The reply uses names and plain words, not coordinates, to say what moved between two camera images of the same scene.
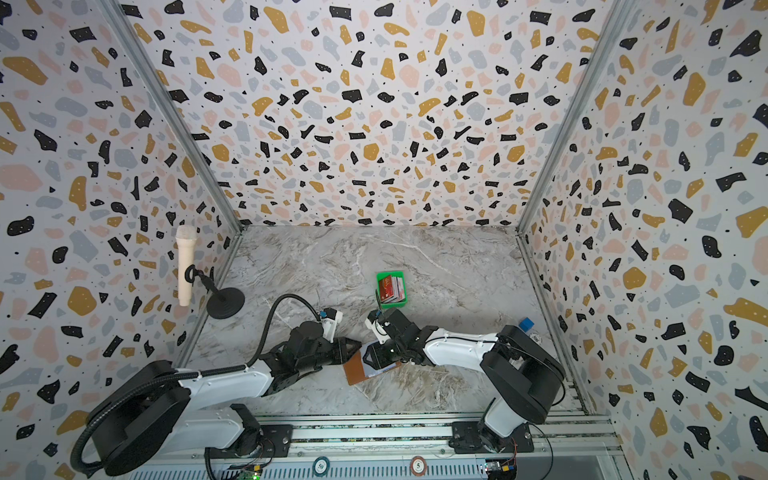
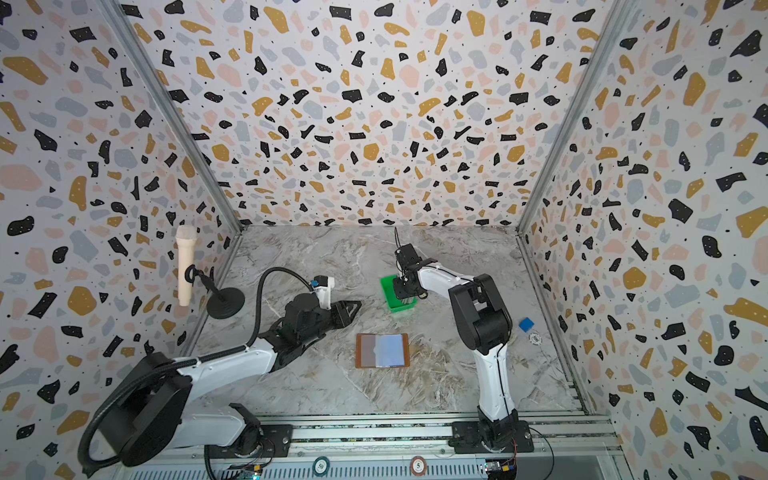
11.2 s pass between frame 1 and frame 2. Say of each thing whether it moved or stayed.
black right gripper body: moved
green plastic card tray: moved
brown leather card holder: moved
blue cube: stayed
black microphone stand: stayed
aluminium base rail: stayed
